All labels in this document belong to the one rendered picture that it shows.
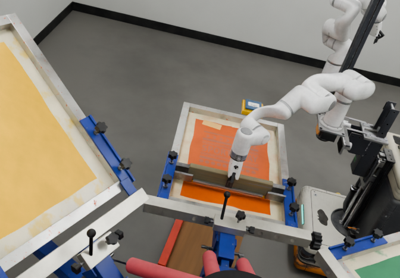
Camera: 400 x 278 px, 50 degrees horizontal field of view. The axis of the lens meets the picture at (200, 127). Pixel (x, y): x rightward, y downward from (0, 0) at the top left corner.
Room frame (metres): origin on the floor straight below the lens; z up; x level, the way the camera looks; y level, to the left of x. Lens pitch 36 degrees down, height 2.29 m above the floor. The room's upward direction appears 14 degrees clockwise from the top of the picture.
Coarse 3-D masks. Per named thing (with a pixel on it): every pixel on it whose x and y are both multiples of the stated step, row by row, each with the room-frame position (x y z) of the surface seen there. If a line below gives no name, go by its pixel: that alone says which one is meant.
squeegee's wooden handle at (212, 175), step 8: (192, 168) 1.43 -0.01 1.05; (200, 168) 1.43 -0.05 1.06; (208, 168) 1.44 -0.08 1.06; (216, 168) 1.46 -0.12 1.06; (200, 176) 1.43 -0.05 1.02; (208, 176) 1.43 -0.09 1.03; (216, 176) 1.43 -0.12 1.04; (224, 176) 1.43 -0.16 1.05; (240, 176) 1.44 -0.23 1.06; (248, 176) 1.46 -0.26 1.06; (224, 184) 1.43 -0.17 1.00; (240, 184) 1.43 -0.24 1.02; (248, 184) 1.44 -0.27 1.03; (256, 184) 1.44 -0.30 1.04; (264, 184) 1.44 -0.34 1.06; (272, 184) 1.45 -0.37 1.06; (256, 192) 1.44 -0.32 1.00; (264, 192) 1.44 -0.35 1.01
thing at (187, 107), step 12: (192, 108) 2.00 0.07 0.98; (204, 108) 2.02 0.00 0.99; (180, 120) 1.85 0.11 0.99; (228, 120) 2.01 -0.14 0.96; (240, 120) 2.01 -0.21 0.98; (264, 120) 2.05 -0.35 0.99; (180, 132) 1.75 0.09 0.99; (276, 132) 2.00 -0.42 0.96; (180, 144) 1.65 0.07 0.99; (192, 204) 1.27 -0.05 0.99; (204, 204) 1.29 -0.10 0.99; (252, 216) 1.29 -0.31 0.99
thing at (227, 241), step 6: (222, 234) 1.11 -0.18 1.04; (228, 234) 1.12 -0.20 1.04; (222, 240) 1.08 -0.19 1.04; (228, 240) 1.09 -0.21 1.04; (234, 240) 1.09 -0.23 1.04; (222, 246) 1.05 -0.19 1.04; (228, 246) 1.06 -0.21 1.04; (234, 246) 1.07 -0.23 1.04; (222, 252) 1.03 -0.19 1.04; (228, 252) 1.03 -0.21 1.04; (234, 252) 1.04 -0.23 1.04; (222, 258) 1.01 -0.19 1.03; (228, 258) 1.01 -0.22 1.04
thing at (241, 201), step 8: (232, 128) 1.95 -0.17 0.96; (264, 144) 1.87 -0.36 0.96; (264, 152) 1.80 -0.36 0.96; (264, 160) 1.74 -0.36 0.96; (264, 168) 1.67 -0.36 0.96; (256, 176) 1.60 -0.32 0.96; (264, 176) 1.61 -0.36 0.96; (232, 192) 1.44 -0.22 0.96; (232, 200) 1.39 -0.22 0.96; (240, 200) 1.41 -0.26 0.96; (248, 200) 1.42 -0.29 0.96; (256, 200) 1.43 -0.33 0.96; (264, 200) 1.45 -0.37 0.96; (240, 208) 1.36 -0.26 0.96; (248, 208) 1.37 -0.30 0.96; (256, 208) 1.38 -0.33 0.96; (264, 208) 1.39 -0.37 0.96
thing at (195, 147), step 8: (200, 120) 1.94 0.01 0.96; (200, 128) 1.87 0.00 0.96; (208, 128) 1.89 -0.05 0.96; (224, 128) 1.93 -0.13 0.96; (200, 136) 1.80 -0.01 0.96; (192, 144) 1.72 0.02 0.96; (200, 144) 1.73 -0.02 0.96; (192, 152) 1.65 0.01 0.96; (200, 152) 1.67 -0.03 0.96; (192, 160) 1.60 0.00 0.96; (224, 168) 1.59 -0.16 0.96; (184, 184) 1.42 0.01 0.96; (192, 184) 1.43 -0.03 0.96; (200, 184) 1.45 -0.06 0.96; (184, 192) 1.37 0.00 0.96; (192, 192) 1.38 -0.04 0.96; (200, 192) 1.39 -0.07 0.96; (208, 192) 1.41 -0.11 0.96; (216, 192) 1.42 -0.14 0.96; (200, 200) 1.35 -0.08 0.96; (208, 200) 1.36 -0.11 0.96; (216, 200) 1.37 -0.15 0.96
